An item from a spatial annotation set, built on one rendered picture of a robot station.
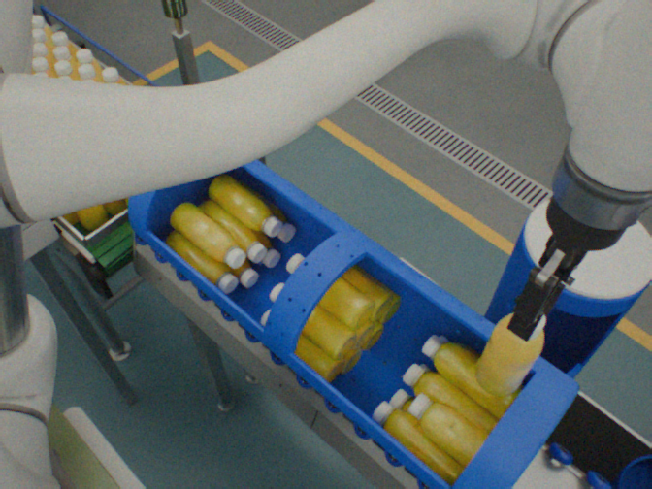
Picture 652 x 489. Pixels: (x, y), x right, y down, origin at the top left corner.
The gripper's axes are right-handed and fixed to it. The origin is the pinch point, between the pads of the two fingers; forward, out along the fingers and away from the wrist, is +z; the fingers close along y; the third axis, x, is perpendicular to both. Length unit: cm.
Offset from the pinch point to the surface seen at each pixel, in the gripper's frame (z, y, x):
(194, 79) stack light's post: 49, 36, 118
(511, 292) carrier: 56, 40, 11
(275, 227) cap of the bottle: 34, 5, 53
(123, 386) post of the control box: 131, -28, 101
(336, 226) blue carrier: 22.8, 7.0, 38.0
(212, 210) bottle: 36, 0, 67
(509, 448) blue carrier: 22.7, -6.7, -7.2
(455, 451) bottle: 33.6, -8.0, -1.1
